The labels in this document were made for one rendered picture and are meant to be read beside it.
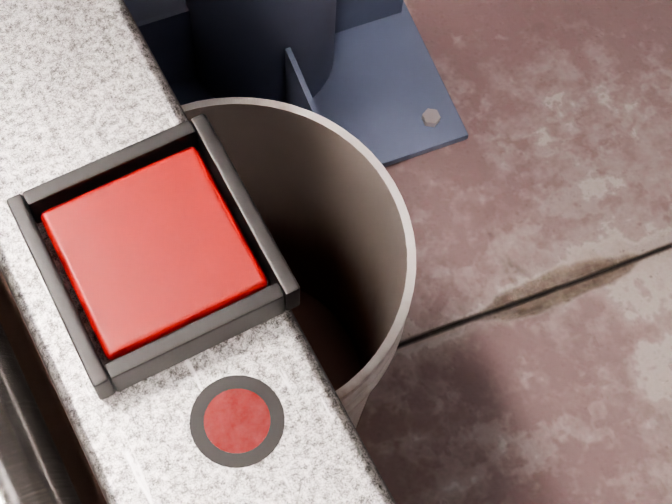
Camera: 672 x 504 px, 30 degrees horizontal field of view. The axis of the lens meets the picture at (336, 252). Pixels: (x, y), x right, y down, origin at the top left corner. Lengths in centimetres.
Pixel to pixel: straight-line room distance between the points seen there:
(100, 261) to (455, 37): 118
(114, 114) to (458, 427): 95
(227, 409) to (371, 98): 111
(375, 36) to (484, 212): 26
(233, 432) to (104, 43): 16
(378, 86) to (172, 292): 111
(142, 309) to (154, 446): 5
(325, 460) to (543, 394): 100
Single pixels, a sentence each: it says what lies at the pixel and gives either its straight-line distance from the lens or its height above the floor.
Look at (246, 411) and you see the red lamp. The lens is 43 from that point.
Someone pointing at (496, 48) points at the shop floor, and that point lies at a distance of 159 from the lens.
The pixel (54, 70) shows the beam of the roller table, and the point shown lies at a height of 91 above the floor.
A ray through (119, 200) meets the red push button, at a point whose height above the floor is 93.
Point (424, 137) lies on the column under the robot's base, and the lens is 150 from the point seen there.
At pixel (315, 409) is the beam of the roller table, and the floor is 92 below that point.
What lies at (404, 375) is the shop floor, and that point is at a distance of 139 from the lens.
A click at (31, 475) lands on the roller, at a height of 92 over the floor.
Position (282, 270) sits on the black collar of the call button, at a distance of 43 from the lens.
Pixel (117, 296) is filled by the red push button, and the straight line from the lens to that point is 43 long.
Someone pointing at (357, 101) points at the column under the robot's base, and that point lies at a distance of 152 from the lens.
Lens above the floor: 133
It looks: 67 degrees down
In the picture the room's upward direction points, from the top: 4 degrees clockwise
